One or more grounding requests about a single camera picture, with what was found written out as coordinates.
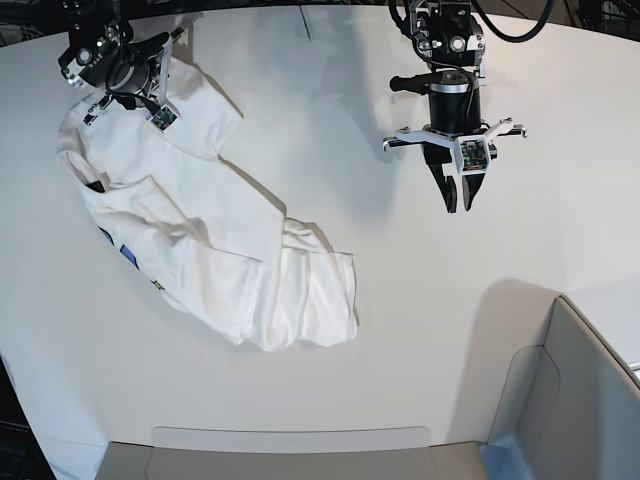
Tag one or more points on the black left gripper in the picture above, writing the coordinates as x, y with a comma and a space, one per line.
454, 110

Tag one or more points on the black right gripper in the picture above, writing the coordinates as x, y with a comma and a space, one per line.
134, 75

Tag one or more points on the white printed t-shirt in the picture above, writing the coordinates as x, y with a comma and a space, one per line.
212, 243

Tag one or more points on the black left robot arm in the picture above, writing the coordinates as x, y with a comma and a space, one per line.
446, 36

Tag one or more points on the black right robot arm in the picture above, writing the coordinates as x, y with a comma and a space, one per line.
89, 20

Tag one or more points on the grey cardboard box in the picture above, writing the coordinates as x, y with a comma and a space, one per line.
569, 409

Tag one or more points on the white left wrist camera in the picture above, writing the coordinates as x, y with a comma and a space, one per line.
471, 154

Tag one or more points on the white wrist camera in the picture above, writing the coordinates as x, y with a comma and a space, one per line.
471, 154
163, 118

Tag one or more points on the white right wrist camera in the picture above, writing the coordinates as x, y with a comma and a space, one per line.
163, 118

